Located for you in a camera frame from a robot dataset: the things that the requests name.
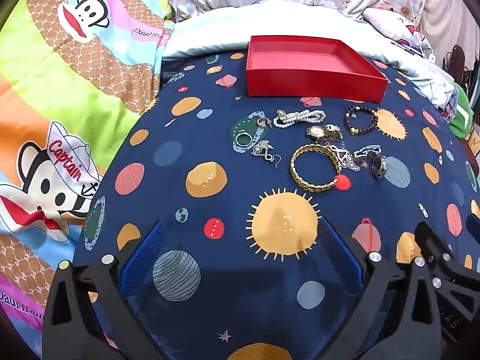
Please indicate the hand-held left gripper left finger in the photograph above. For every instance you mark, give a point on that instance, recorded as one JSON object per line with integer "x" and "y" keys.
{"x": 144, "y": 257}

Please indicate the purple smartphone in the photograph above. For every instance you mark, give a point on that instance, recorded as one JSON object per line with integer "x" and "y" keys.
{"x": 407, "y": 48}

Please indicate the gold bangle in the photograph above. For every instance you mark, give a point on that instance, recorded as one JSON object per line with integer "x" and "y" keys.
{"x": 307, "y": 185}

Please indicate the red cardboard box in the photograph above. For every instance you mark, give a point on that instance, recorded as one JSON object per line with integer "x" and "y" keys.
{"x": 311, "y": 82}

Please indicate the navy planet print blanket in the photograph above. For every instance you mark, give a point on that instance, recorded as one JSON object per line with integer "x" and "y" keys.
{"x": 243, "y": 307}

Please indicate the silver flower drop earring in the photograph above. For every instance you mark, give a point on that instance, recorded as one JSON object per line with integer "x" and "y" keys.
{"x": 348, "y": 163}

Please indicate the light blue pillow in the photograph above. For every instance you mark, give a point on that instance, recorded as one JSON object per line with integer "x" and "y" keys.
{"x": 210, "y": 33}

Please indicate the silver pendant earring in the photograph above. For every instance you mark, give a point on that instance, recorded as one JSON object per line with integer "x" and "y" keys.
{"x": 262, "y": 149}

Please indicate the gold wristwatch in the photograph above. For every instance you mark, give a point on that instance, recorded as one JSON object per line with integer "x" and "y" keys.
{"x": 315, "y": 132}

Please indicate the green cloth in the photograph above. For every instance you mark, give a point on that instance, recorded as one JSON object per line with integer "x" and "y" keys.
{"x": 463, "y": 116}

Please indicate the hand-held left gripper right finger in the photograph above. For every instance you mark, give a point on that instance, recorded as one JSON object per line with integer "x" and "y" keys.
{"x": 341, "y": 257}

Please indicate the dark metal chair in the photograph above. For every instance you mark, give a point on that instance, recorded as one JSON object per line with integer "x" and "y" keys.
{"x": 458, "y": 58}

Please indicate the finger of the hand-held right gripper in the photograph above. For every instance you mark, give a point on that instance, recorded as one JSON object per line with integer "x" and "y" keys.
{"x": 435, "y": 243}
{"x": 474, "y": 223}

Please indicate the pink cartoon pillow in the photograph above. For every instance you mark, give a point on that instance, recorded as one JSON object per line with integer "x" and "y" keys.
{"x": 390, "y": 22}

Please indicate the beige curtain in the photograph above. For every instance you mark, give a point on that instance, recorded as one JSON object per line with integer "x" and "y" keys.
{"x": 450, "y": 7}

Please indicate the colourful monkey print quilt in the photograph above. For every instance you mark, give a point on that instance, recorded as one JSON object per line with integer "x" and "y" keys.
{"x": 75, "y": 82}

